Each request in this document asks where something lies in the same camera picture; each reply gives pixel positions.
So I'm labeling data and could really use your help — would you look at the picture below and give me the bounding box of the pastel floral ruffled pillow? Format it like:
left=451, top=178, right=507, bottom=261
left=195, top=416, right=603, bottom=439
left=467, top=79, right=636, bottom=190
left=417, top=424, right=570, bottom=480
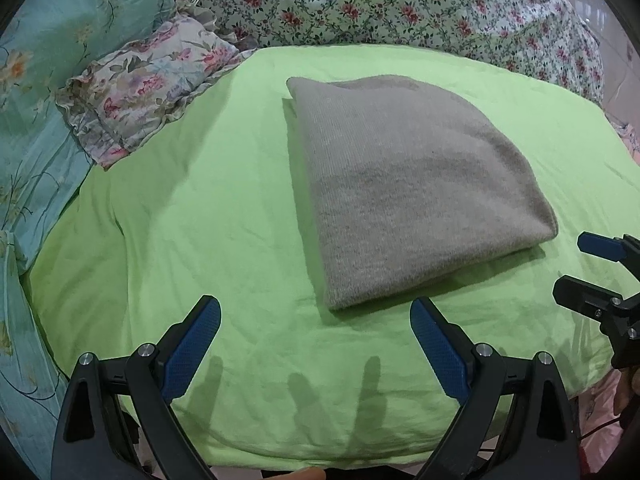
left=54, top=12, right=257, bottom=171

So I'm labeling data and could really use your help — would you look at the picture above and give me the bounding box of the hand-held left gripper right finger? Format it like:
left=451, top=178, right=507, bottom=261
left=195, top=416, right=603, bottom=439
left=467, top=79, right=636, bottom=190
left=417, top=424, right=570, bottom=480
left=409, top=296, right=581, bottom=480

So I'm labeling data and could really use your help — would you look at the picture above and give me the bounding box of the pink printed cloth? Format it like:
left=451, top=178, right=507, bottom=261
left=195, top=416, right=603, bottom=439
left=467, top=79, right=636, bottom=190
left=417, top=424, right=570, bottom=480
left=575, top=367, right=626, bottom=467

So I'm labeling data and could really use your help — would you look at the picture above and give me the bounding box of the white red-flowered quilt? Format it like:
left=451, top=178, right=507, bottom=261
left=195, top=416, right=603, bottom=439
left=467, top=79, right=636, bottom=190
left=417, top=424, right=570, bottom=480
left=167, top=0, right=609, bottom=107

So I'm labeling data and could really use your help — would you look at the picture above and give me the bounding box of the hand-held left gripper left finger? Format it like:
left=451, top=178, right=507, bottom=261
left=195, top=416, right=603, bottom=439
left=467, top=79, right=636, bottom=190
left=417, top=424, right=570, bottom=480
left=51, top=295, right=222, bottom=480

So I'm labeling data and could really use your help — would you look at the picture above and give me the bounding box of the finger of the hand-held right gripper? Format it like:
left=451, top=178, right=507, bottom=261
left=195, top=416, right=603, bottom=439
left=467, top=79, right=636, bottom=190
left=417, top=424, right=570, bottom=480
left=577, top=232, right=640, bottom=281
left=552, top=274, right=632, bottom=321

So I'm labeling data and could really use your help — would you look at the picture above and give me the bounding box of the teal floral quilt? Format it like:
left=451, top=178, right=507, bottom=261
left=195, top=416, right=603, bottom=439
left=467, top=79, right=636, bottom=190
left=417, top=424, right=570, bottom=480
left=0, top=0, right=177, bottom=461

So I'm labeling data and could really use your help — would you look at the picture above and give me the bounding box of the light green bed sheet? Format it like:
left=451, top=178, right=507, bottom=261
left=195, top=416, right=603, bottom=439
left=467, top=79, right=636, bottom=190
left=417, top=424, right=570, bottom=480
left=22, top=45, right=640, bottom=469

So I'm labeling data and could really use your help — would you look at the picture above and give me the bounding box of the person's right hand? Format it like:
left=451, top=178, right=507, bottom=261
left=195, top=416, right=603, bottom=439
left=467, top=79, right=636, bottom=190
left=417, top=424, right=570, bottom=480
left=613, top=366, right=640, bottom=417

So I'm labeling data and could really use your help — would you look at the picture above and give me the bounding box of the beige knit sweater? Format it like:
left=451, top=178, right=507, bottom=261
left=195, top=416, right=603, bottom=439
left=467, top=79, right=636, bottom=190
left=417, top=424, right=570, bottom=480
left=282, top=75, right=559, bottom=312

